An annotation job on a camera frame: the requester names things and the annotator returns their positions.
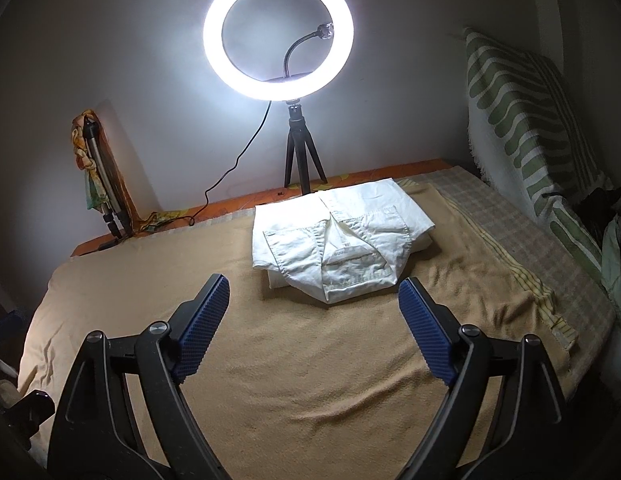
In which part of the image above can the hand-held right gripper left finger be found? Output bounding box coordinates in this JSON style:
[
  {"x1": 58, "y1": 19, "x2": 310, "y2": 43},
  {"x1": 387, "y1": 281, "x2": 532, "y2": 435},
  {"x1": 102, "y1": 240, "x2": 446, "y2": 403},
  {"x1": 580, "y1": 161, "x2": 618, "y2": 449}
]
[{"x1": 47, "y1": 273, "x2": 231, "y2": 480}]

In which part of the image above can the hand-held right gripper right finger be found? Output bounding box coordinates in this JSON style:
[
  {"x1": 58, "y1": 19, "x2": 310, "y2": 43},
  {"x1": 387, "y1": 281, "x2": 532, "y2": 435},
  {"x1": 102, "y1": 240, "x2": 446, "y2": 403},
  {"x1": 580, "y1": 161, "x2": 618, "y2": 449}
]
[{"x1": 395, "y1": 276, "x2": 566, "y2": 480}]

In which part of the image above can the white shirt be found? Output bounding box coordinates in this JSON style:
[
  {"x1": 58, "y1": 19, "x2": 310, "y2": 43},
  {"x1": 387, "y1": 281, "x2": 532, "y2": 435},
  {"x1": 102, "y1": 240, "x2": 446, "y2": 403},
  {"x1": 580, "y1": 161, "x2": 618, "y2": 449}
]
[{"x1": 251, "y1": 177, "x2": 435, "y2": 305}]

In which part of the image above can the tan blanket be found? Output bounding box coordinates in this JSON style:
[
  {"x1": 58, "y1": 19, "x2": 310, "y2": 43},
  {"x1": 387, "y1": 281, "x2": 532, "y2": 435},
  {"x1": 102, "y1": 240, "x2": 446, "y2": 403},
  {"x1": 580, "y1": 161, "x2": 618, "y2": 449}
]
[{"x1": 18, "y1": 180, "x2": 576, "y2": 480}]

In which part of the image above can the checked bed sheet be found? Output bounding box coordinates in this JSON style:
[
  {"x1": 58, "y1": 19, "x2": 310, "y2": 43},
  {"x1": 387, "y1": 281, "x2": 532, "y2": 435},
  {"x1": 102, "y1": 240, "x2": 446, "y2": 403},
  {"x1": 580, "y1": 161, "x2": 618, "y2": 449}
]
[{"x1": 391, "y1": 165, "x2": 616, "y2": 376}]

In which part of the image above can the floral scarf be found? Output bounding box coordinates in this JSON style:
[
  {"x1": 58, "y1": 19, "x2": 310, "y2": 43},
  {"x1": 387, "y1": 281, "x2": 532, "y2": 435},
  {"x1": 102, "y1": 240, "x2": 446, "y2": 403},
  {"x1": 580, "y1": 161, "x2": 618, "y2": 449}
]
[{"x1": 70, "y1": 109, "x2": 108, "y2": 211}]

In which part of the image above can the folded silver tripod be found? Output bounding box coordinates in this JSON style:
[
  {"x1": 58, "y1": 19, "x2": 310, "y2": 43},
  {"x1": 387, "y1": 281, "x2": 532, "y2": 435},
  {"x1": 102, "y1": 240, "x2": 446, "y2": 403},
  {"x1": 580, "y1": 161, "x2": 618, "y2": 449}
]
[{"x1": 83, "y1": 117, "x2": 134, "y2": 251}]

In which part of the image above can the black mini tripod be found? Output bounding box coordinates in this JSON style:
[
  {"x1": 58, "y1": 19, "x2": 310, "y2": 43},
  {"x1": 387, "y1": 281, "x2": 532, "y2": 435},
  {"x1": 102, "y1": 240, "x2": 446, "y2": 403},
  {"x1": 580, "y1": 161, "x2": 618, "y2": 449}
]
[{"x1": 283, "y1": 100, "x2": 329, "y2": 195}]

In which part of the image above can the pale green cloth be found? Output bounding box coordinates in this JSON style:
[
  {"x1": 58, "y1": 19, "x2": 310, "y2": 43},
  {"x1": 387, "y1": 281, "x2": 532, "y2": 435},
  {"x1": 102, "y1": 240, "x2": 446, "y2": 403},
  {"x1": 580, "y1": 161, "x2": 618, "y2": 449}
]
[{"x1": 603, "y1": 215, "x2": 621, "y2": 311}]

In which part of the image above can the dark cloth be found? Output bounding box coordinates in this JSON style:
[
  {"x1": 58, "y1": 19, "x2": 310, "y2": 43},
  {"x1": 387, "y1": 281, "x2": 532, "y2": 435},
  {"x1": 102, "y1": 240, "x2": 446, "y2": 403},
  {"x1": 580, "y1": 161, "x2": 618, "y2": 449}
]
[{"x1": 581, "y1": 187, "x2": 621, "y2": 251}]

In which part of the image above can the green striped white cushion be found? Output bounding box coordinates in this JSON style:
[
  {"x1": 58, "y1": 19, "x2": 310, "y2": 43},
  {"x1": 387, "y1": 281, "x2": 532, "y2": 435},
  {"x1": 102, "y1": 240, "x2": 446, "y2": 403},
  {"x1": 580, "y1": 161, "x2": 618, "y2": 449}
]
[{"x1": 463, "y1": 27, "x2": 616, "y2": 301}]

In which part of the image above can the black gooseneck phone holder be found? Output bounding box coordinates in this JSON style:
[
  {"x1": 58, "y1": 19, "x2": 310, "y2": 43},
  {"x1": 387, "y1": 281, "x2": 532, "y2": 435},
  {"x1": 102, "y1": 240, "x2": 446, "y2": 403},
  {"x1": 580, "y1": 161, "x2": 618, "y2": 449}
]
[{"x1": 282, "y1": 21, "x2": 336, "y2": 81}]

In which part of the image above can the black ring light cable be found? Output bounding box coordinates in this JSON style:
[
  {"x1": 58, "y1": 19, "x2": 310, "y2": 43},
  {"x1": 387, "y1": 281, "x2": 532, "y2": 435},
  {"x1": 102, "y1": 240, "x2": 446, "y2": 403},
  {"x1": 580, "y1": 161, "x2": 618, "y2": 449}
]
[{"x1": 138, "y1": 100, "x2": 272, "y2": 233}]

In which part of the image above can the white ring light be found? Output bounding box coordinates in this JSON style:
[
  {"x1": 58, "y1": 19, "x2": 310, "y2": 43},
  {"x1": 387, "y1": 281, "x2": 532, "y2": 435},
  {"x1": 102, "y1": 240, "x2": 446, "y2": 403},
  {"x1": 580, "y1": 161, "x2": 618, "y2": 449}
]
[{"x1": 204, "y1": 0, "x2": 355, "y2": 102}]

